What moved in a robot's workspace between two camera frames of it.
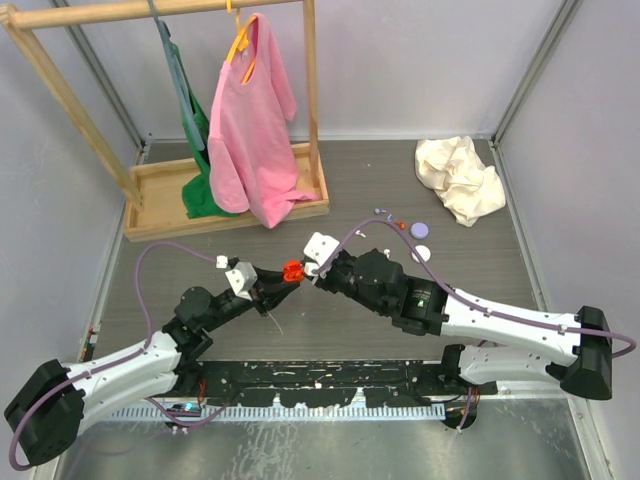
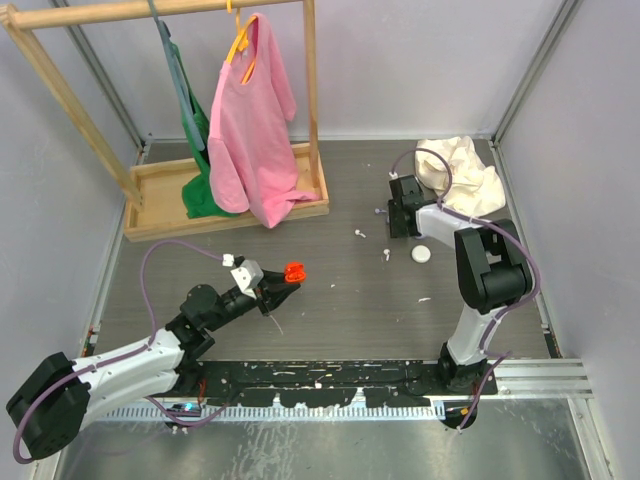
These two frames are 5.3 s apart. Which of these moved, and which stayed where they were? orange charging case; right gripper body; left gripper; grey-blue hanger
Moved: right gripper body
Stayed: orange charging case; left gripper; grey-blue hanger
